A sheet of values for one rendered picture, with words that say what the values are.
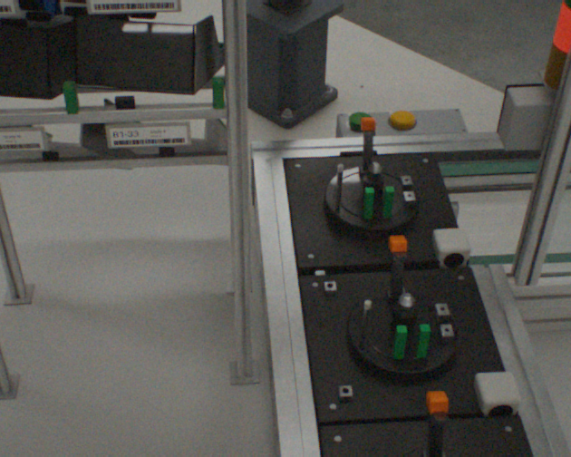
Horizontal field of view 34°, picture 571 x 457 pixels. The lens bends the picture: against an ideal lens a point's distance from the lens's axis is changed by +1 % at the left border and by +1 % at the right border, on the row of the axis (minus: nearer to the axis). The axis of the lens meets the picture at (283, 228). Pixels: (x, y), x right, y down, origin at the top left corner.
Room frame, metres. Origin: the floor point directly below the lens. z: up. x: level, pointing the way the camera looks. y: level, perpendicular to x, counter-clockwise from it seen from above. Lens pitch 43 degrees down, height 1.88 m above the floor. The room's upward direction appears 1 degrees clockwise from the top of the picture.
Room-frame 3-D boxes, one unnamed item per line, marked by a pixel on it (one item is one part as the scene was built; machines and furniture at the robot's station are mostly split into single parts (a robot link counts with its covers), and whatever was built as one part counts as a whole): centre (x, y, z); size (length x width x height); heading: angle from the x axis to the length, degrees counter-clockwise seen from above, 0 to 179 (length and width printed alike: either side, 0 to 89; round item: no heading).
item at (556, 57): (0.93, -0.33, 1.28); 0.05 x 0.05 x 0.05
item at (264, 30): (1.46, 0.00, 0.96); 0.15 x 0.15 x 0.20; 48
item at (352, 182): (1.03, -0.13, 0.98); 0.14 x 0.14 x 0.02
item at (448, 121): (1.25, -0.19, 0.93); 0.21 x 0.07 x 0.06; 95
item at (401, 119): (1.25, -0.19, 0.96); 0.04 x 0.04 x 0.02
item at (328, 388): (0.78, -0.15, 1.01); 0.24 x 0.24 x 0.13; 5
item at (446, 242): (0.94, -0.24, 0.97); 0.05 x 0.05 x 0.04; 5
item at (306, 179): (1.03, -0.13, 0.96); 0.24 x 0.24 x 0.02; 5
